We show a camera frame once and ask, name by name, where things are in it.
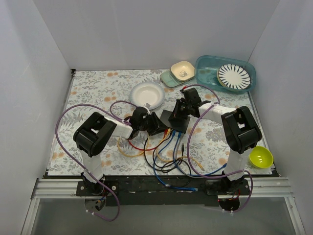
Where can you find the cream square panda bowl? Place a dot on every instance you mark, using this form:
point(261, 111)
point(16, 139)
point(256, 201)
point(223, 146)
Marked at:
point(183, 71)

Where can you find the white round bowl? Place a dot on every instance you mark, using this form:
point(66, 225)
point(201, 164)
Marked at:
point(147, 93)

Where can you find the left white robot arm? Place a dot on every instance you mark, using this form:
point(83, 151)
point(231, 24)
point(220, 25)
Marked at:
point(93, 135)

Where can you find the lime green bowl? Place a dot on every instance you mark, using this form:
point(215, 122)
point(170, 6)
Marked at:
point(260, 157)

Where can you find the green divided tray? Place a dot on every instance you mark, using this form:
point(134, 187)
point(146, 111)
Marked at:
point(170, 80)

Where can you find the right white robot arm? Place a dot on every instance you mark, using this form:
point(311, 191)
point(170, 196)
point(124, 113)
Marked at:
point(240, 128)

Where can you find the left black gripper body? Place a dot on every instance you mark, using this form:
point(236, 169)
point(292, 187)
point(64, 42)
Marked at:
point(151, 123)

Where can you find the teal plastic basin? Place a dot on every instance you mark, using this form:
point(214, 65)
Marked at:
point(206, 73)

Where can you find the black network switch box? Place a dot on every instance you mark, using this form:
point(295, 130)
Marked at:
point(179, 125)

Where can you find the blue striped white plate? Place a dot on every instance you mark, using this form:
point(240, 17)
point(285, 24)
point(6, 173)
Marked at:
point(233, 77)

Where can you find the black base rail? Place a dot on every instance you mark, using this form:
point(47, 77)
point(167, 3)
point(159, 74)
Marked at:
point(147, 190)

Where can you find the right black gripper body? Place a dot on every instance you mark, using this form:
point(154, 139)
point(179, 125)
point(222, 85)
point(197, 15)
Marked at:
point(180, 110)

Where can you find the floral table mat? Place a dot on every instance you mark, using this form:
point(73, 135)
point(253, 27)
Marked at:
point(203, 149)

